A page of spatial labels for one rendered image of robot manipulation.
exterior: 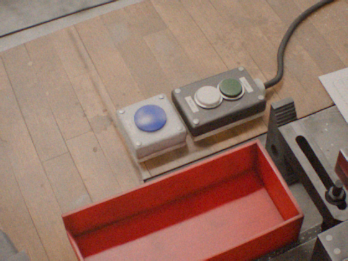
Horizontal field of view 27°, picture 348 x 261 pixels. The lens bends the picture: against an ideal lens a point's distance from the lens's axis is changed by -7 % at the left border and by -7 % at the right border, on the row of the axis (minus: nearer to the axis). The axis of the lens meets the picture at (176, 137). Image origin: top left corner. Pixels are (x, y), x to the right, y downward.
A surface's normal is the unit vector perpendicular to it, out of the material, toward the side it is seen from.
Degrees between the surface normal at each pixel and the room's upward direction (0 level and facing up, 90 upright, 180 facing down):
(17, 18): 0
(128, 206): 90
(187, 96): 0
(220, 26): 0
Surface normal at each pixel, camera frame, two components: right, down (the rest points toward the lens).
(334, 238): -0.01, -0.59
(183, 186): 0.42, 0.73
